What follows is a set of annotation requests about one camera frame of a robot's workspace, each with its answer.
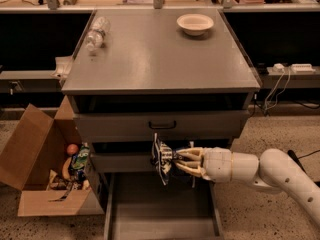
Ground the green snack bag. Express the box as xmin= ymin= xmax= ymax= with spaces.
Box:
xmin=71 ymin=145 xmax=90 ymax=170

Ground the clear plastic water bottle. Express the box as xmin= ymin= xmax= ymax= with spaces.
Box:
xmin=85 ymin=16 xmax=111 ymax=53

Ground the yellow banana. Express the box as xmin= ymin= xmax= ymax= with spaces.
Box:
xmin=62 ymin=157 xmax=72 ymax=180

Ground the bottom grey drawer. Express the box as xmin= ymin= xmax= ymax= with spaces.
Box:
xmin=104 ymin=172 xmax=225 ymax=240

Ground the top grey drawer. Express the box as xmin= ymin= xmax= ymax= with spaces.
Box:
xmin=74 ymin=110 xmax=249 ymax=142

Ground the red apple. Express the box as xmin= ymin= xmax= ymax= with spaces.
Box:
xmin=66 ymin=144 xmax=79 ymax=156

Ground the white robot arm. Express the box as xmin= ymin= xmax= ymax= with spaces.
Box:
xmin=174 ymin=147 xmax=320 ymax=226

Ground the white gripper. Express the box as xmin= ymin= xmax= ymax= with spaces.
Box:
xmin=175 ymin=147 xmax=232 ymax=183

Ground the white power strip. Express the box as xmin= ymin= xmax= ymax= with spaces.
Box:
xmin=291 ymin=64 xmax=315 ymax=73

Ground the white wall plug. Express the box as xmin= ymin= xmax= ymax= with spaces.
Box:
xmin=273 ymin=63 xmax=285 ymax=73

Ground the grey drawer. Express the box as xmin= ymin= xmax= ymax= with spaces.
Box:
xmin=74 ymin=110 xmax=249 ymax=142
xmin=104 ymin=172 xmax=225 ymax=240
xmin=90 ymin=152 xmax=155 ymax=173

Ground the blue chip bag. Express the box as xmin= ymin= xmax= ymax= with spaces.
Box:
xmin=151 ymin=133 xmax=186 ymax=185

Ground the white bowl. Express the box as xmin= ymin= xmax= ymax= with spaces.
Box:
xmin=177 ymin=14 xmax=214 ymax=36

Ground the middle grey drawer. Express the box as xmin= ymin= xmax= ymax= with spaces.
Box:
xmin=90 ymin=152 xmax=155 ymax=173

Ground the black floor cable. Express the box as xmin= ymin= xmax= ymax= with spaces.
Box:
xmin=296 ymin=149 xmax=320 ymax=161

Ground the grey drawer cabinet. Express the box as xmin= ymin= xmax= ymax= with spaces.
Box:
xmin=61 ymin=7 xmax=262 ymax=185

